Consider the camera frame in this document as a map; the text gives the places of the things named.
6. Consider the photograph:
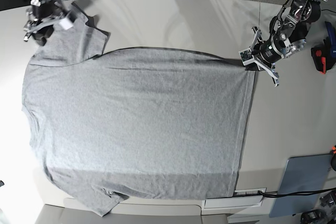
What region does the orange black tool at edge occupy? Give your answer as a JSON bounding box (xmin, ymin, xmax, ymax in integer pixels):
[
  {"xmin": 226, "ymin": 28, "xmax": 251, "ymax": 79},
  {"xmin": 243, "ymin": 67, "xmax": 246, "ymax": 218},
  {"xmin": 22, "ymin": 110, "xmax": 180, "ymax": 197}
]
[{"xmin": 330, "ymin": 145, "xmax": 336, "ymax": 171}]

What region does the white table cable grommet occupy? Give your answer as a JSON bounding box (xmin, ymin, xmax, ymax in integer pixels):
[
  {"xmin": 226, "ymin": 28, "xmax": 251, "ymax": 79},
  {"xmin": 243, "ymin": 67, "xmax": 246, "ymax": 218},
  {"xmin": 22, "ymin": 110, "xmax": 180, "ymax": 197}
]
[{"xmin": 202, "ymin": 188, "xmax": 266, "ymax": 210}]

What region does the black and red clamp tool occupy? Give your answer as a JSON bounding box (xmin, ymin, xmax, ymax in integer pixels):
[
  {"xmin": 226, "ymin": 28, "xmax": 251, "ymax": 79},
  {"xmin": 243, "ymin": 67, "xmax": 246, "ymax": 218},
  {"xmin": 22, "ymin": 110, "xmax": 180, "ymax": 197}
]
[{"xmin": 311, "ymin": 37, "xmax": 335, "ymax": 74}]

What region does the black device bottom right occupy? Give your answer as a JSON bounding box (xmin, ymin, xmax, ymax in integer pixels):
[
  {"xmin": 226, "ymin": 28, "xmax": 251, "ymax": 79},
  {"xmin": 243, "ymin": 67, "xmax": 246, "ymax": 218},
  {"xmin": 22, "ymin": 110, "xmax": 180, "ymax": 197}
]
[{"xmin": 300, "ymin": 209, "xmax": 326, "ymax": 224}]

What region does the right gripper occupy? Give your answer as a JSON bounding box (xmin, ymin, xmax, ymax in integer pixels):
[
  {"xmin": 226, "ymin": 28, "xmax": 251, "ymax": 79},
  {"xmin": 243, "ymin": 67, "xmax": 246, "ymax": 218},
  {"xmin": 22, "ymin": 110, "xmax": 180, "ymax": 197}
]
[{"xmin": 23, "ymin": 8, "xmax": 70, "ymax": 46}]

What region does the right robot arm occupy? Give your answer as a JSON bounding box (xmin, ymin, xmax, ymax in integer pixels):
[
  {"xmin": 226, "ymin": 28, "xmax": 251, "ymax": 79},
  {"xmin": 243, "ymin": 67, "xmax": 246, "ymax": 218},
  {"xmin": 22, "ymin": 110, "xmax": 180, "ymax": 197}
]
[{"xmin": 24, "ymin": 0, "xmax": 76, "ymax": 46}]

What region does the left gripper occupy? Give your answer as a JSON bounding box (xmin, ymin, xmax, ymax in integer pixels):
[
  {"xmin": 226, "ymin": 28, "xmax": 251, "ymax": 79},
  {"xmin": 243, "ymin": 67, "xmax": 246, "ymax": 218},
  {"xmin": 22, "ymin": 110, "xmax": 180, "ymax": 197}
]
[{"xmin": 250, "ymin": 26, "xmax": 286, "ymax": 87}]

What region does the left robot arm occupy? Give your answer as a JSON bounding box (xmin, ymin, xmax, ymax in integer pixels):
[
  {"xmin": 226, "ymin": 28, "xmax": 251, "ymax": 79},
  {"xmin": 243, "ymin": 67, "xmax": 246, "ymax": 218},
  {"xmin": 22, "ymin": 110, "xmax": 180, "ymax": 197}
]
[{"xmin": 239, "ymin": 0, "xmax": 327, "ymax": 87}]

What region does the grey blue tablet board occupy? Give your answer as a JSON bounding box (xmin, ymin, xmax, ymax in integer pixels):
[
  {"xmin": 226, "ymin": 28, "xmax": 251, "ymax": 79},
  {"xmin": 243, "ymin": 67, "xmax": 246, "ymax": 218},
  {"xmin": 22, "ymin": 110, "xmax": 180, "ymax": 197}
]
[{"xmin": 269, "ymin": 154, "xmax": 332, "ymax": 218}]

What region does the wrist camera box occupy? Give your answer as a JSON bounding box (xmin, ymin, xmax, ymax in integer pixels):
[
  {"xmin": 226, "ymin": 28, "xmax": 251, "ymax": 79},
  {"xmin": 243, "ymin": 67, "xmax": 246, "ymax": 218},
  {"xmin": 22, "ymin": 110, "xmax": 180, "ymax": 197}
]
[
  {"xmin": 59, "ymin": 12, "xmax": 77, "ymax": 30},
  {"xmin": 239, "ymin": 48, "xmax": 255, "ymax": 66}
]

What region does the grey T-shirt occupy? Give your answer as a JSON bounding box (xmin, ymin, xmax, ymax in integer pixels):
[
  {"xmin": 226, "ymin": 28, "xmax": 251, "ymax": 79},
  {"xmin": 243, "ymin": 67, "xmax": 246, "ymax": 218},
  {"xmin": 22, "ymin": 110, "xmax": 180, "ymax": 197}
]
[{"xmin": 22, "ymin": 6, "xmax": 255, "ymax": 216}]

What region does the blue handled tool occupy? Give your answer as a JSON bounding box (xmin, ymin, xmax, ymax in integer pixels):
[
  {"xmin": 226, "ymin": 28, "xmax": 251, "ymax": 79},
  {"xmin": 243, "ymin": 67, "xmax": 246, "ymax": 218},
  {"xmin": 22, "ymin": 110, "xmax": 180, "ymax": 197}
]
[{"xmin": 324, "ymin": 22, "xmax": 336, "ymax": 59}]

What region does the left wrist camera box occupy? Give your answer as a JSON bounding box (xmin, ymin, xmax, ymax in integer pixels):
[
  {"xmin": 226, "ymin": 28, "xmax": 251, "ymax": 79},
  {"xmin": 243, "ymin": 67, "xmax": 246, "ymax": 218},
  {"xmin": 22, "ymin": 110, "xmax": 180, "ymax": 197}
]
[{"xmin": 239, "ymin": 48, "xmax": 255, "ymax": 66}]

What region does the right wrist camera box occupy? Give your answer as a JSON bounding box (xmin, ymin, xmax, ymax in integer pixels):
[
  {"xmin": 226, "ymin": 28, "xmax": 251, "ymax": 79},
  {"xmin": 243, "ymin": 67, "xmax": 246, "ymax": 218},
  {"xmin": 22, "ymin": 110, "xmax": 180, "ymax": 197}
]
[{"xmin": 59, "ymin": 12, "xmax": 77, "ymax": 30}]

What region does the black cable on table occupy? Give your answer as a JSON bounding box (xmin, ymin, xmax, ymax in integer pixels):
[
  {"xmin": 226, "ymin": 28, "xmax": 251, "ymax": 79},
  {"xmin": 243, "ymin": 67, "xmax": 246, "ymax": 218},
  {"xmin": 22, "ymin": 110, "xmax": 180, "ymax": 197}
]
[{"xmin": 258, "ymin": 188, "xmax": 336, "ymax": 199}]

